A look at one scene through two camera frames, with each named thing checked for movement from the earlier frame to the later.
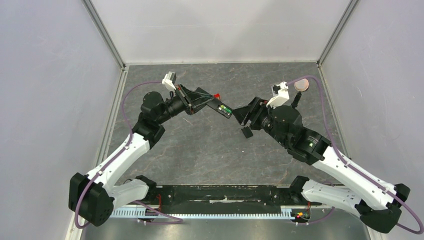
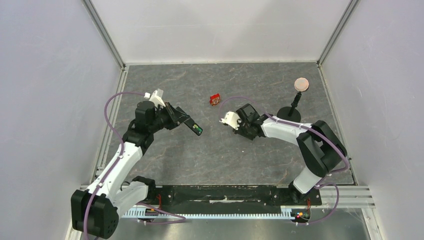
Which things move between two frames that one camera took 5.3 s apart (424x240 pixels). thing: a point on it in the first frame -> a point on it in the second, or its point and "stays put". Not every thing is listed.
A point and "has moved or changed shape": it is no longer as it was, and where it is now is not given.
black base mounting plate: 227,199 stays put
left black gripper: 191,99 -> 176,117
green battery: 225,108 has moved or changed shape
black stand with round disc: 301,85 stays put
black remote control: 217,105 -> 195,127
